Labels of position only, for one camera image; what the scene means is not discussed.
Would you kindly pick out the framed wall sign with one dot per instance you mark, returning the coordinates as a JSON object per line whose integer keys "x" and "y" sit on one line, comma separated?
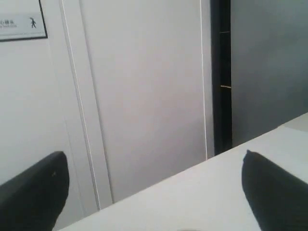
{"x": 21, "y": 20}

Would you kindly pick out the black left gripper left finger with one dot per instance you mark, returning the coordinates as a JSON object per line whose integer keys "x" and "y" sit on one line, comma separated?
{"x": 34, "y": 199}

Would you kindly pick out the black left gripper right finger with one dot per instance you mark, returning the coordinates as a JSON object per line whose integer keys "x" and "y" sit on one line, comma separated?
{"x": 277, "y": 198}

